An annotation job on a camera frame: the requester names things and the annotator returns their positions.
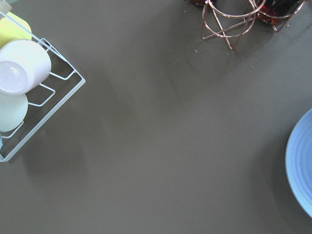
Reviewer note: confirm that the blue plate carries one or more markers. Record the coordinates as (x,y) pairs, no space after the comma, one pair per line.
(298,162)

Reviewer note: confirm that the white cup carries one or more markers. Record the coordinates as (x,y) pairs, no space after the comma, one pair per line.
(24,64)

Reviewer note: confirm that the pale green cup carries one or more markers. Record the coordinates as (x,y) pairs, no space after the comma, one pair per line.
(13,109)

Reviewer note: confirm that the dark tea bottle near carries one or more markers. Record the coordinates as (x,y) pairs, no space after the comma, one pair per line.
(276,12)

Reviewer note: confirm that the yellow cup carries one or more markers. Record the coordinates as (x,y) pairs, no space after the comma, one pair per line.
(10,31)

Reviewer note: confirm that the white wire cup rack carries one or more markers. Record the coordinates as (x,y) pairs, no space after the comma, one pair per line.
(45,99)

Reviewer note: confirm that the copper wire bottle rack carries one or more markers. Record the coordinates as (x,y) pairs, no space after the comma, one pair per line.
(230,20)

